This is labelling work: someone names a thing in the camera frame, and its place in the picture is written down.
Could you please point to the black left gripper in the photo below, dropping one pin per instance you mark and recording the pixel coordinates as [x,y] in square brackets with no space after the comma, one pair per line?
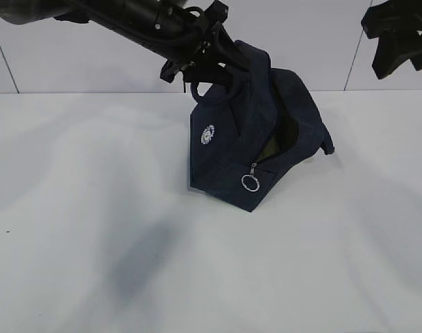
[207,53]

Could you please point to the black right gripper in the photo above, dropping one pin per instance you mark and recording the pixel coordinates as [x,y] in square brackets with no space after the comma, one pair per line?
[395,48]

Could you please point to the dark navy lunch bag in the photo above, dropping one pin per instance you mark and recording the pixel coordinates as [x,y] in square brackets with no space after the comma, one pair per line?
[230,128]

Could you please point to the glass container green lid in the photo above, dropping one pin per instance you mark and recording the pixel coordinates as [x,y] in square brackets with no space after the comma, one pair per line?
[283,138]

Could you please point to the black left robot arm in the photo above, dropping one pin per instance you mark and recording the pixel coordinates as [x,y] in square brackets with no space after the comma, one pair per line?
[143,22]

